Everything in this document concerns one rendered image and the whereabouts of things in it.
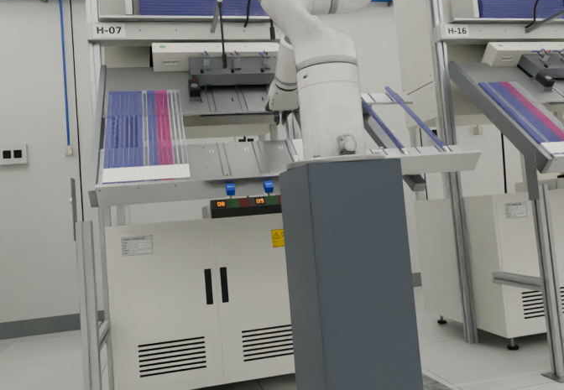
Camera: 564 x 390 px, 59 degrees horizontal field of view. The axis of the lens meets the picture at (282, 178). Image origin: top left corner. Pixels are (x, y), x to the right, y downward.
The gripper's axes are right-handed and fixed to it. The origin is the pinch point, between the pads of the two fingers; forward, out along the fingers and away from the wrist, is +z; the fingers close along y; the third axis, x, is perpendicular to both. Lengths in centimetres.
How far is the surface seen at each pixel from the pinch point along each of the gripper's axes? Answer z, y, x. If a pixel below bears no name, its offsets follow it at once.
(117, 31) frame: -2, 53, -48
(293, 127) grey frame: 23.6, -12.5, -19.0
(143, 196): -2, 46, 31
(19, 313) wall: 188, 130, -37
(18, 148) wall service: 126, 125, -116
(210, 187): -3.7, 27.4, 31.1
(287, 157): -2.5, 2.2, 20.2
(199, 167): -2.9, 29.6, 22.5
